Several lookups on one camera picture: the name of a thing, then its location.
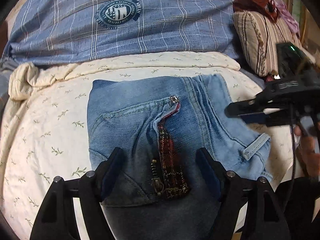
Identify blue denim jeans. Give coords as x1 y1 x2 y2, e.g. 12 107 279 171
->
87 74 271 239

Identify person's right hand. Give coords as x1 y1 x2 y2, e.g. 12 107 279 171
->
293 126 319 178

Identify striped beige pillow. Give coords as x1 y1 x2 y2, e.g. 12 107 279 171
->
233 11 307 77

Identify purple cloth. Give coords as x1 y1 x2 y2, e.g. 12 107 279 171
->
275 0 300 37

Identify cream leaf-print quilt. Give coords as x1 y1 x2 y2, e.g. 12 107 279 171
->
0 51 296 240

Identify dark red cloth bag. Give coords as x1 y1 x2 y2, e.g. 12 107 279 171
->
233 0 279 23

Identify grey patterned blanket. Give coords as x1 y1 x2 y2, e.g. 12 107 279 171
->
0 57 17 111

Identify blue plaid duvet with emblem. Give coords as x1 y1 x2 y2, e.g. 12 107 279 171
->
3 0 242 66

